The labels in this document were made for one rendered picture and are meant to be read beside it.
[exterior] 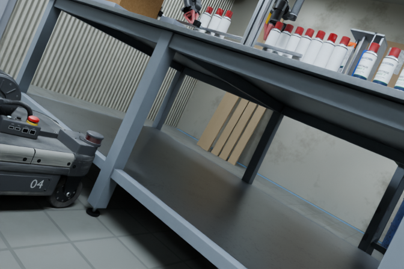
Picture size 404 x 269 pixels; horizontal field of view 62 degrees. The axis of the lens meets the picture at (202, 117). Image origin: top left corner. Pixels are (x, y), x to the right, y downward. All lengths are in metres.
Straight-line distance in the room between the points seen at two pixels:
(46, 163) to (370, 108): 1.01
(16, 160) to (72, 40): 2.97
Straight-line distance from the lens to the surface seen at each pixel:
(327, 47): 1.48
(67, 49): 4.08
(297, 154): 4.64
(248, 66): 1.10
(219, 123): 4.61
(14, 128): 1.30
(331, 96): 0.98
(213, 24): 1.80
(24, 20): 3.84
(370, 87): 0.93
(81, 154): 1.33
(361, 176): 4.45
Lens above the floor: 0.62
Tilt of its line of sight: 3 degrees down
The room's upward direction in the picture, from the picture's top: 25 degrees clockwise
